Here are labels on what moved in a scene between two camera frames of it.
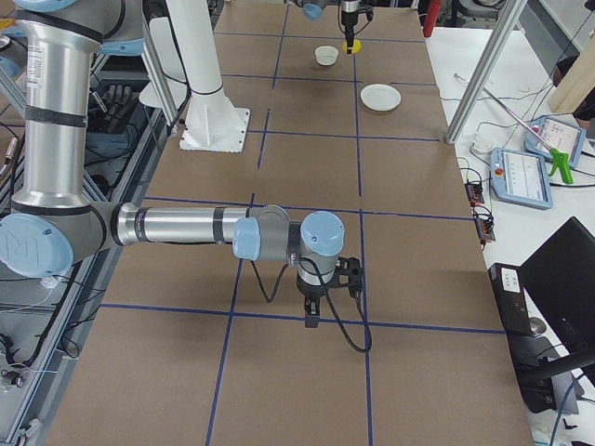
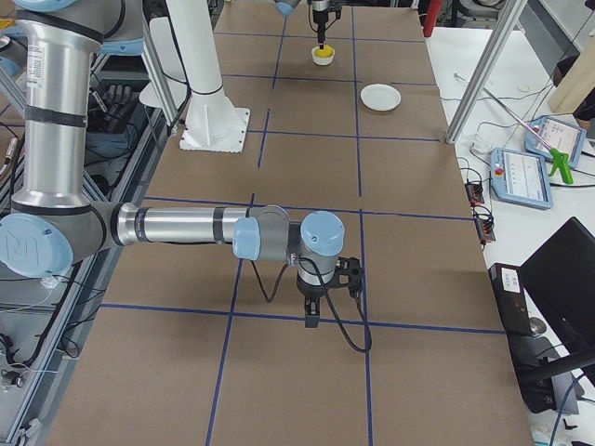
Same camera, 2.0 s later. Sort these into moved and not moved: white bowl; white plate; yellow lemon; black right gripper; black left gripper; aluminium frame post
Moved: black left gripper; yellow lemon
Not moved: white bowl; black right gripper; white plate; aluminium frame post
